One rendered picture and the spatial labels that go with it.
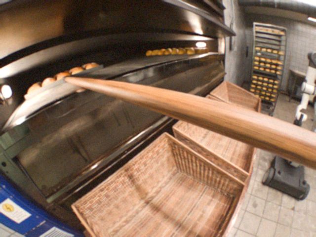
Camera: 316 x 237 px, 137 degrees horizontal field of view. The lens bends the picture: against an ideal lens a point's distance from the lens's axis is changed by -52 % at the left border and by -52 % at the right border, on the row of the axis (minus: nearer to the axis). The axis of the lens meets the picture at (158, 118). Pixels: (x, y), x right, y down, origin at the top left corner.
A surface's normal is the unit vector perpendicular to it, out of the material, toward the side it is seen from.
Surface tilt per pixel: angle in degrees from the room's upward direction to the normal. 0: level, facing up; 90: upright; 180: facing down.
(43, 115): 90
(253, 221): 0
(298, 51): 90
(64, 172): 70
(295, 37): 90
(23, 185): 90
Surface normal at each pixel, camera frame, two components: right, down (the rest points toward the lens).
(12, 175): 0.75, 0.28
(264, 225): -0.11, -0.85
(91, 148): 0.67, -0.03
